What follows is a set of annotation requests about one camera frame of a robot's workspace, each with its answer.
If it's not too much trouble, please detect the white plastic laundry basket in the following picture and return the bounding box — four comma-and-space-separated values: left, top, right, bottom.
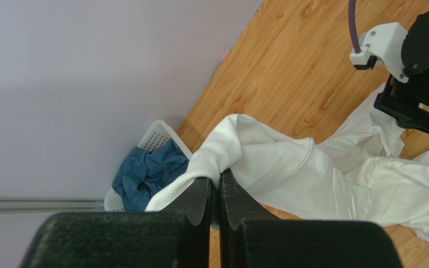
104, 120, 193, 212

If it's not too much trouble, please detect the white t-shirt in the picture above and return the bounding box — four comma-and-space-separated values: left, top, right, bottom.
146, 93, 429, 242

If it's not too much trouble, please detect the crumpled blue t-shirt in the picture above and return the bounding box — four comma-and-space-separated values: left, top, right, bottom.
112, 139, 189, 212

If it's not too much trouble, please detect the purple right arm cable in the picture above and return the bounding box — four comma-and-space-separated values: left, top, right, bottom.
347, 0, 363, 54

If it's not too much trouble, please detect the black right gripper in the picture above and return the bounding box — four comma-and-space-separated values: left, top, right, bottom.
374, 11, 429, 134

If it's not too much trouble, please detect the left corner aluminium post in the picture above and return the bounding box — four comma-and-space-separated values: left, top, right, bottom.
0, 197, 104, 215

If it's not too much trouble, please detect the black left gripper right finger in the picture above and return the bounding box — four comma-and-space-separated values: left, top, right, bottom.
220, 170, 402, 267

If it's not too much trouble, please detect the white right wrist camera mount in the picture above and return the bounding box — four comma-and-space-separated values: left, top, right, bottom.
349, 22, 409, 83

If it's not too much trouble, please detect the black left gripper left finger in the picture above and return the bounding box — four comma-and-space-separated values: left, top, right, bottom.
21, 178, 212, 267

